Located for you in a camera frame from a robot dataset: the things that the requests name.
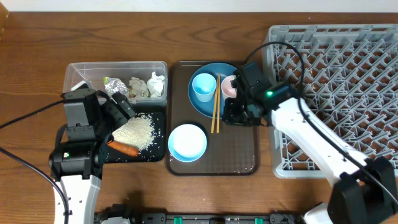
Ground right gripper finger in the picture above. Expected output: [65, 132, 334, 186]
[222, 98, 249, 125]
[247, 104, 271, 126]

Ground pink cup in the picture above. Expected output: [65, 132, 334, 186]
[221, 75, 237, 99]

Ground foil wrapper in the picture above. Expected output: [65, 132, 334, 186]
[103, 77, 129, 97]

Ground white tissue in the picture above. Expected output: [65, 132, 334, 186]
[129, 77, 149, 98]
[147, 72, 165, 98]

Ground white rice pile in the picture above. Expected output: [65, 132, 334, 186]
[113, 113, 155, 151]

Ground orange carrot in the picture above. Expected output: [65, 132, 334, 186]
[108, 141, 139, 157]

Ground light blue bowl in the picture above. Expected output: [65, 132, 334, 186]
[168, 124, 208, 162]

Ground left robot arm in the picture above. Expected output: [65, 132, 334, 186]
[49, 88, 136, 223]

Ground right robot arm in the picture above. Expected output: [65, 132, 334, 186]
[223, 62, 397, 223]

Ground grey dishwasher rack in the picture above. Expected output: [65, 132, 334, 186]
[262, 24, 397, 166]

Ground right wooden chopstick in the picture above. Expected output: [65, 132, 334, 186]
[216, 74, 221, 133]

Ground wooden chopstick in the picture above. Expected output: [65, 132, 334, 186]
[211, 77, 218, 134]
[216, 74, 221, 133]

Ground left wooden chopstick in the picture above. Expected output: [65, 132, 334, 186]
[211, 77, 218, 134]

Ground dark blue plate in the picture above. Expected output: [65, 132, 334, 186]
[188, 63, 237, 118]

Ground clear plastic bin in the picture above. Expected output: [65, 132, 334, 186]
[63, 61, 168, 107]

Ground light blue cup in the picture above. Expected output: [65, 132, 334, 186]
[192, 73, 216, 103]

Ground brown serving tray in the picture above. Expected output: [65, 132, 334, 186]
[165, 60, 259, 176]

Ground black plastic tray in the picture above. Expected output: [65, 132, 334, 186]
[106, 106, 167, 164]

